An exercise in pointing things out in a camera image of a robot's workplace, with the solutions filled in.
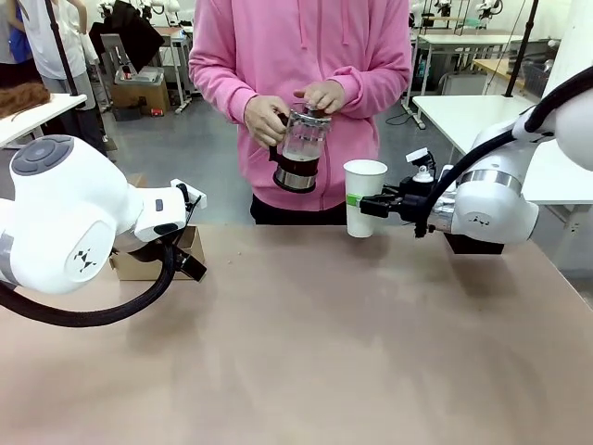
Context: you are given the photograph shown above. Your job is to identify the person's right forearm pink sleeve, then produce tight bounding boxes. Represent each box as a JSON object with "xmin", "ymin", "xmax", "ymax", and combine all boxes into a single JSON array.
[{"xmin": 188, "ymin": 45, "xmax": 260, "ymax": 122}]

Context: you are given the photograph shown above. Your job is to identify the grey plastic bin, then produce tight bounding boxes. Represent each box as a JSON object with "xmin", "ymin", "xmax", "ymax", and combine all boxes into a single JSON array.
[{"xmin": 113, "ymin": 65, "xmax": 166, "ymax": 86}]

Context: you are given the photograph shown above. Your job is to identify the black trousers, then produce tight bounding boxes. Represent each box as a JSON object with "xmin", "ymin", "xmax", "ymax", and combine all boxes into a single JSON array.
[{"xmin": 249, "ymin": 193, "xmax": 348, "ymax": 226}]

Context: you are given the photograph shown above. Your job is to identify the bystander in white shirt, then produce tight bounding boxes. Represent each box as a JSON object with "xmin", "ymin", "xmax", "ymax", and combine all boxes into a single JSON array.
[{"xmin": 17, "ymin": 0, "xmax": 108, "ymax": 157}]

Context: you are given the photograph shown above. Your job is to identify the person's left forearm pink sleeve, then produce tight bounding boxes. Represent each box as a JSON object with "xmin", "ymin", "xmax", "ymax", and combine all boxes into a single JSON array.
[{"xmin": 332, "ymin": 50, "xmax": 412, "ymax": 101}]

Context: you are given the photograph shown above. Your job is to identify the small white side table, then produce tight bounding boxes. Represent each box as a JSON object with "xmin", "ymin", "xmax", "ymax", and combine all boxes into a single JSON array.
[{"xmin": 0, "ymin": 92, "xmax": 88, "ymax": 150}]

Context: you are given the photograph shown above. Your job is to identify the white paper cup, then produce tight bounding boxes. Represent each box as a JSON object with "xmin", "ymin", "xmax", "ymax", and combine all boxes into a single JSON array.
[{"xmin": 343, "ymin": 159, "xmax": 389, "ymax": 239}]

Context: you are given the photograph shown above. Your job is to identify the person's left hand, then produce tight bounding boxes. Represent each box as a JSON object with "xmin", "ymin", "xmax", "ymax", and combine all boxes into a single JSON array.
[{"xmin": 293, "ymin": 79, "xmax": 347, "ymax": 115}]

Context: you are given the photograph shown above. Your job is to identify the person's right hand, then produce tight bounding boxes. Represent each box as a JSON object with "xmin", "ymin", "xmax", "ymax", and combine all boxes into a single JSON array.
[{"xmin": 244, "ymin": 94, "xmax": 291, "ymax": 149}]

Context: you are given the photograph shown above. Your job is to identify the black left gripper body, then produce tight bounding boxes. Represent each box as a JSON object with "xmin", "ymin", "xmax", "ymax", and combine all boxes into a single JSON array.
[{"xmin": 174, "ymin": 249, "xmax": 208, "ymax": 282}]

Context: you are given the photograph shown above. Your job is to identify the black cloth cover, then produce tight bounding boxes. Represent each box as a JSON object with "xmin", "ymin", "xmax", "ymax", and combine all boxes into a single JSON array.
[{"xmin": 88, "ymin": 0, "xmax": 166, "ymax": 75}]

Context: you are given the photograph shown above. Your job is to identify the black stand pole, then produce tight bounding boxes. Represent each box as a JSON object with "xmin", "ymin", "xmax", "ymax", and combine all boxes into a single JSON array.
[
  {"xmin": 45, "ymin": 0, "xmax": 81, "ymax": 97},
  {"xmin": 503, "ymin": 0, "xmax": 541, "ymax": 99}
]

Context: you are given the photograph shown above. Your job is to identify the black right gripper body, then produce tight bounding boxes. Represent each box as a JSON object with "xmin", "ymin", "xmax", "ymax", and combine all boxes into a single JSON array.
[{"xmin": 399, "ymin": 177, "xmax": 440, "ymax": 228}]

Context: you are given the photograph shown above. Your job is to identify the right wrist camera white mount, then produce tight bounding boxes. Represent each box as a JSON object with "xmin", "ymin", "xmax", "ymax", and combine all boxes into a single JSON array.
[{"xmin": 405, "ymin": 146, "xmax": 439, "ymax": 184}]

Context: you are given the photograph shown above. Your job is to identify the wooden background table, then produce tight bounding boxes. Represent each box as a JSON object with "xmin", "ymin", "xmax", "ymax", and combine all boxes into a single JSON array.
[{"xmin": 471, "ymin": 57, "xmax": 527, "ymax": 90}]

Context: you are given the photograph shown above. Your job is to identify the black sleeved right arm cable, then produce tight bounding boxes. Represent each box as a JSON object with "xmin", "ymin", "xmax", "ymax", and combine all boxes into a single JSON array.
[{"xmin": 413, "ymin": 64, "xmax": 593, "ymax": 239}]

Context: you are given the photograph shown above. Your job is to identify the white background workbench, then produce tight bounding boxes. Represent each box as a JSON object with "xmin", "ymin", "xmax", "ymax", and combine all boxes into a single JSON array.
[{"xmin": 414, "ymin": 28, "xmax": 525, "ymax": 94}]

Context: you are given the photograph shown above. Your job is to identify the bystander in blue top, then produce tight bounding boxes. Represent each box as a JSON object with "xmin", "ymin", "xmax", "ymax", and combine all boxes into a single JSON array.
[{"xmin": 0, "ymin": 0, "xmax": 34, "ymax": 89}]

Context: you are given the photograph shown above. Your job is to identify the black sleeved left arm cable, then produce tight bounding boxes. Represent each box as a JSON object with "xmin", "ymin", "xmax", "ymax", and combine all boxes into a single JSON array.
[{"xmin": 0, "ymin": 238, "xmax": 187, "ymax": 327}]

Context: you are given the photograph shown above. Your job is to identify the black lid holder box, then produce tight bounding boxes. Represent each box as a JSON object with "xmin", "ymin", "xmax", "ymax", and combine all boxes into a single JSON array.
[{"xmin": 443, "ymin": 230, "xmax": 505, "ymax": 256}]

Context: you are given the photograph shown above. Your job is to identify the cardboard box on floor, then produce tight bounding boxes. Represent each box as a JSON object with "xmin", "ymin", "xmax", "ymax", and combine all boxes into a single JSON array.
[{"xmin": 109, "ymin": 79, "xmax": 171, "ymax": 112}]

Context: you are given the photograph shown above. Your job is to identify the glass french press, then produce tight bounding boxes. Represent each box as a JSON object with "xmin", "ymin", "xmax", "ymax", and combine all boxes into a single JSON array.
[{"xmin": 268, "ymin": 104, "xmax": 333, "ymax": 194}]

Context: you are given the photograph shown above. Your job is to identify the pink hoodie torso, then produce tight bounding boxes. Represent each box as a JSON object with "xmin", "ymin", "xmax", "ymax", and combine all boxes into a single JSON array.
[{"xmin": 188, "ymin": 0, "xmax": 412, "ymax": 212}]

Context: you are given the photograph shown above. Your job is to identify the grey wire basket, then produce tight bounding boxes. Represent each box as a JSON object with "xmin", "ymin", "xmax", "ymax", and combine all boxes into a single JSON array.
[{"xmin": 522, "ymin": 61, "xmax": 556, "ymax": 98}]

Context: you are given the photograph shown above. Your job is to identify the black sleeved arm cable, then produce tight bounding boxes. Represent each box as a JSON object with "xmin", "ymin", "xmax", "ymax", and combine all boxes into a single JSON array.
[
  {"xmin": 413, "ymin": 64, "xmax": 593, "ymax": 239},
  {"xmin": 0, "ymin": 238, "xmax": 187, "ymax": 327}
]

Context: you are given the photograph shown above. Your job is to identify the brown furry bundle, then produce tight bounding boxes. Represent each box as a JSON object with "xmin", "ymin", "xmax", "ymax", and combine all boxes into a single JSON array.
[{"xmin": 0, "ymin": 83, "xmax": 52, "ymax": 120}]

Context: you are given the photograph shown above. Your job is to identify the large white side table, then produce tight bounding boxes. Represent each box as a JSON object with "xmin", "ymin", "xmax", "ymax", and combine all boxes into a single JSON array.
[{"xmin": 411, "ymin": 94, "xmax": 593, "ymax": 206}]

